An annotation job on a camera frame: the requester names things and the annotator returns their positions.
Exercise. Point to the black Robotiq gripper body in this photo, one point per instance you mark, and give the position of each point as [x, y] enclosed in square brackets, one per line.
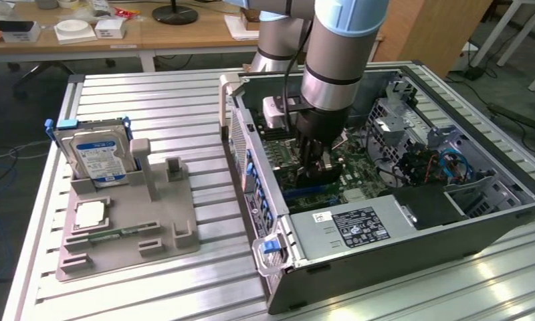
[320, 125]

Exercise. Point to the black graphics card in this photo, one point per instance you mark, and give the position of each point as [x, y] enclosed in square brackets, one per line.
[316, 182]

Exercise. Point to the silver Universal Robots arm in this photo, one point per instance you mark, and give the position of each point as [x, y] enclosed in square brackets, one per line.
[333, 67]

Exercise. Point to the CPU socket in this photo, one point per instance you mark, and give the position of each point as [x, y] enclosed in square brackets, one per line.
[291, 150]

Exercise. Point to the installed green RAM stick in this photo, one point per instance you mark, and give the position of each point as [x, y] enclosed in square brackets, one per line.
[285, 170]

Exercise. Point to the green motherboard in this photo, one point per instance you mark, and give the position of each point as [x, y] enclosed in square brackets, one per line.
[352, 174]

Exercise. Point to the blue slot latch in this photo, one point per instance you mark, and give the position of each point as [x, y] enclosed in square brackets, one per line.
[260, 201]
[265, 215]
[249, 170]
[254, 186]

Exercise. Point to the perforated metal drive cage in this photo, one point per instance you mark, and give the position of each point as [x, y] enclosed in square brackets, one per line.
[392, 123]

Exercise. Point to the grey power supply unit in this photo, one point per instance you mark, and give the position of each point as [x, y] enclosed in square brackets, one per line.
[325, 234]

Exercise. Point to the blue case release tab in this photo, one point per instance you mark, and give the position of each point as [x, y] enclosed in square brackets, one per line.
[268, 247]

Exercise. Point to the black plastic shroud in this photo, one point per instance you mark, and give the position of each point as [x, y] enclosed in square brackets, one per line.
[428, 207]

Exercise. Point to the white paper stack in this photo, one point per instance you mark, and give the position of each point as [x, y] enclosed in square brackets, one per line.
[237, 28]

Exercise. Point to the brown cardboard box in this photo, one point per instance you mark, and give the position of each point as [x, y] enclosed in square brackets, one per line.
[250, 20]

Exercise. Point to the dark grey open PC case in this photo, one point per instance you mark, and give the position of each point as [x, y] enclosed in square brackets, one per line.
[383, 267]

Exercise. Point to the black power adapter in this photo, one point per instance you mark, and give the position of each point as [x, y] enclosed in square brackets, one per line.
[475, 73]

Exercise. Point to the wooden cabinet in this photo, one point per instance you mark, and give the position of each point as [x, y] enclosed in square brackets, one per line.
[449, 40]

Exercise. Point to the white floor device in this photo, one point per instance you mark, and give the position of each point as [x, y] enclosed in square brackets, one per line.
[468, 55]

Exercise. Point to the metal disk bay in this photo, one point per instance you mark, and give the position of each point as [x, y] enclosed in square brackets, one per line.
[485, 197]

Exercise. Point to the grey plastic parts rack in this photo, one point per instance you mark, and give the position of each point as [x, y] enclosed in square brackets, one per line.
[129, 214]

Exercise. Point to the black floor stand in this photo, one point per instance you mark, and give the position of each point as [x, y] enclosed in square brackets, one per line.
[526, 117]

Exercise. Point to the hard disk in blue caddy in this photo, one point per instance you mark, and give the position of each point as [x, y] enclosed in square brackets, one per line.
[98, 160]

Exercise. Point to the black round lamp base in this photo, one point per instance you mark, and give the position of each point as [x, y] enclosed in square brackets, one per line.
[174, 15]

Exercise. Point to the loose green RAM stick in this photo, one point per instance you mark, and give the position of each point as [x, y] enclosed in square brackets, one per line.
[113, 234]

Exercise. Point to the silver CPU chip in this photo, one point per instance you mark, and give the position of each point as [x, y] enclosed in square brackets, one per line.
[89, 214]

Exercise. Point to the red packet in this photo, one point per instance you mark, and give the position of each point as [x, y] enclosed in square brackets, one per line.
[126, 14]

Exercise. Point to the small white labelled box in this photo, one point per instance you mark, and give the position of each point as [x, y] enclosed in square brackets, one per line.
[110, 28]

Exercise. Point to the white round container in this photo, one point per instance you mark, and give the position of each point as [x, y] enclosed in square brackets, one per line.
[74, 30]

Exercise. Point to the long wooden desk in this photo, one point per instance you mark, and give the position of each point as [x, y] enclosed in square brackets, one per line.
[46, 46]

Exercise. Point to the black chair base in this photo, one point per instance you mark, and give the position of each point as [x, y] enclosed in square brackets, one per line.
[26, 80]

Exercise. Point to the white box with black top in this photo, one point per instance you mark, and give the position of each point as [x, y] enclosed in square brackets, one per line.
[17, 31]

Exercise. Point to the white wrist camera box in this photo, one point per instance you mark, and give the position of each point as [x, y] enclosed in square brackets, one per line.
[276, 112]

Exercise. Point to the white table frame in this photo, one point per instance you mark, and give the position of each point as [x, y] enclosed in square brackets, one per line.
[477, 57]

